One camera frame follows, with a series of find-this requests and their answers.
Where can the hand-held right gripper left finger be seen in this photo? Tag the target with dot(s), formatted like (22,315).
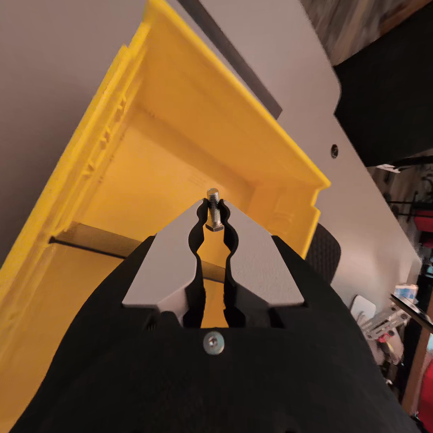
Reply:
(159,270)

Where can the white stand base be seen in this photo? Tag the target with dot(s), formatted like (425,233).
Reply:
(363,306)

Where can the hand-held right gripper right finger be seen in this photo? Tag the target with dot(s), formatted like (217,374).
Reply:
(267,270)

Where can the steel hex bolt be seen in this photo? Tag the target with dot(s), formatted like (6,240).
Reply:
(213,209)

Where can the yellow bin with black divider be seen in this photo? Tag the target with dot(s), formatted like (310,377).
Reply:
(169,135)

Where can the round table grommet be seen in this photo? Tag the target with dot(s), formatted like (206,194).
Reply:
(334,151)

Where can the wooden document holder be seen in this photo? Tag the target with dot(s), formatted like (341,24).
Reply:
(414,372)

